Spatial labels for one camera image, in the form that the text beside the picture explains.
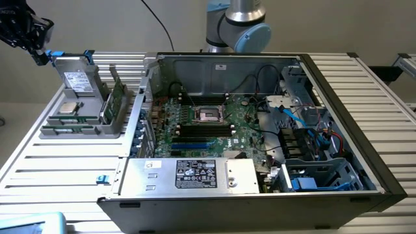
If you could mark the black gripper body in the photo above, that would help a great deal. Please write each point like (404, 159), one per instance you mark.
(19, 26)

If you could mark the green upright RAM stick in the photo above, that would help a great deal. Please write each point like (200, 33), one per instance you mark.
(107, 107)

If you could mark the black RAM slot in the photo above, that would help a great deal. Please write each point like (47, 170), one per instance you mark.
(205, 132)
(208, 98)
(205, 129)
(205, 126)

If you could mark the silver disk in blue caddy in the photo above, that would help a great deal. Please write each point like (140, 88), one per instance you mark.
(76, 78)

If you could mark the silver CPU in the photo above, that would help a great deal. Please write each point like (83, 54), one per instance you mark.
(69, 108)

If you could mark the green graphics card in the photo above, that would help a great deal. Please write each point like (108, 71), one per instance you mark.
(119, 97)

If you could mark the grey parts rack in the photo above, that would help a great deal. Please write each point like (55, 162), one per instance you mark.
(93, 131)

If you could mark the small blue plastic clip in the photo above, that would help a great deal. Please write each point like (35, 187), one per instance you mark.
(103, 180)

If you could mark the white case sticker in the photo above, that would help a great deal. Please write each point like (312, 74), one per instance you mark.
(220, 67)

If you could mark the CPU socket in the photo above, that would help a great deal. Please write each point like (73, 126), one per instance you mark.
(208, 113)

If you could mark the long black expansion slot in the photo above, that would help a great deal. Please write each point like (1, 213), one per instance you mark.
(191, 140)

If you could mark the short black expansion slot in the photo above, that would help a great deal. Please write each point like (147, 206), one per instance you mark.
(177, 153)

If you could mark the blue expansion slot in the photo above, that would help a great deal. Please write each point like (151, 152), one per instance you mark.
(189, 146)

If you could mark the silver power supply unit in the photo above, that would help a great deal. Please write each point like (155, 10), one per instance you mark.
(156, 180)

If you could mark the black power supply label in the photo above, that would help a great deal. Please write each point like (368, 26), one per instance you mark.
(196, 173)

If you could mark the light blue box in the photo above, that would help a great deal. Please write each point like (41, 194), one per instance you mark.
(32, 223)

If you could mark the green motherboard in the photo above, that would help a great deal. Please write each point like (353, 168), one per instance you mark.
(240, 126)

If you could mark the silver chipset heat sink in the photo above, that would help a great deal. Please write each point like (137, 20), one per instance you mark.
(233, 154)

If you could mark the silver metal disk bay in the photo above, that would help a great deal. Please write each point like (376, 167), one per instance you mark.
(297, 83)

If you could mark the black open PC case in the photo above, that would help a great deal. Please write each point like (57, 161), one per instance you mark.
(227, 212)

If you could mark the black case fan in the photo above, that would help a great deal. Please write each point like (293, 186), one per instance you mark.
(299, 143)

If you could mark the blue disk caddy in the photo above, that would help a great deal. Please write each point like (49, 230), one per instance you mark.
(304, 183)

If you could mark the grey plastic disk bay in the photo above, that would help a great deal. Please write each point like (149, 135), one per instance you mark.
(337, 170)

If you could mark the metal slat side table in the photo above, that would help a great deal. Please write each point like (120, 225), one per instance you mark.
(405, 62)

